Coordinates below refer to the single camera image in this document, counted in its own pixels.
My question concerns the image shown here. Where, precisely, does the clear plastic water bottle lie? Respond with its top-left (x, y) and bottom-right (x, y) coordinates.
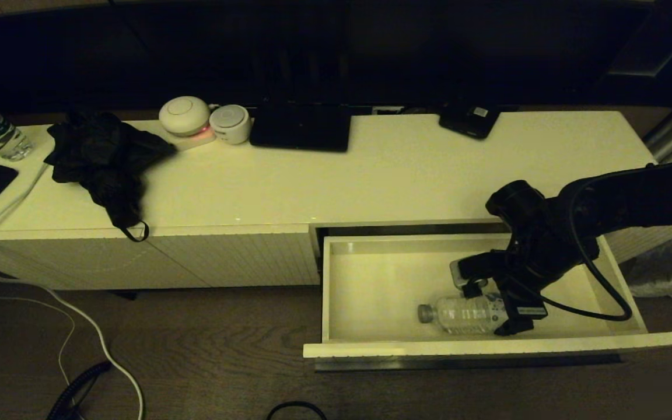
top-left (418, 293), bottom-right (509, 336)

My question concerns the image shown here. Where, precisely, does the white ribbed drawer black handle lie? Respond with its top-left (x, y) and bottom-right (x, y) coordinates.
top-left (303, 220), bottom-right (672, 372)

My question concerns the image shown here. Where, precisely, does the white low cabinet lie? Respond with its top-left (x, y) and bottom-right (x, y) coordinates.
top-left (0, 110), bottom-right (672, 291)

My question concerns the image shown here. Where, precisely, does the black HDMI box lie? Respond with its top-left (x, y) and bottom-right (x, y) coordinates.
top-left (438, 102), bottom-right (501, 141)

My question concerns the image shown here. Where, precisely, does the white ribbed cabinet door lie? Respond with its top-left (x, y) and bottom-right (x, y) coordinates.
top-left (149, 223), bottom-right (320, 288)

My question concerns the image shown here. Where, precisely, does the black flat set-top box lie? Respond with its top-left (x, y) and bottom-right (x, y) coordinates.
top-left (250, 100), bottom-right (352, 153)

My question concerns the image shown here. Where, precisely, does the dark side cabinet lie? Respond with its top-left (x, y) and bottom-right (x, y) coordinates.
top-left (601, 0), bottom-right (672, 79)

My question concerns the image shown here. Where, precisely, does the small white round speaker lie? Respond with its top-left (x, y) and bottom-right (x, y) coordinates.
top-left (209, 104), bottom-right (252, 145)

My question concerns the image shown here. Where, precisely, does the white base pad red light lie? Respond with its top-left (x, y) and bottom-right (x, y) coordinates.
top-left (167, 124), bottom-right (218, 151)

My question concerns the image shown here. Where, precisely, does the large white round device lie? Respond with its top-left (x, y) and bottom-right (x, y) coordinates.
top-left (158, 96), bottom-right (211, 137)

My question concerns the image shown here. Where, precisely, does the black folded umbrella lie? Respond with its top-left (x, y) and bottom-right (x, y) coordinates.
top-left (43, 109), bottom-right (176, 243)

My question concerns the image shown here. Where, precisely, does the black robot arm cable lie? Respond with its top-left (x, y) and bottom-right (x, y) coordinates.
top-left (537, 166), bottom-right (672, 323)

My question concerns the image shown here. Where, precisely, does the black floor cable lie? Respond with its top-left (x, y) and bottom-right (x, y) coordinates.
top-left (266, 401), bottom-right (328, 420)

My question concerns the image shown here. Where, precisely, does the thick white cable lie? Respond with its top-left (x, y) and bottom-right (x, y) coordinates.
top-left (0, 163), bottom-right (145, 420)

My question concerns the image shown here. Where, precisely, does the black corrugated hose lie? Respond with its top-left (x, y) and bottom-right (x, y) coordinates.
top-left (47, 360), bottom-right (114, 420)

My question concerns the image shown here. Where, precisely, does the thin white cable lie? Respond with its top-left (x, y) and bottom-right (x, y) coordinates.
top-left (0, 286), bottom-right (77, 386)

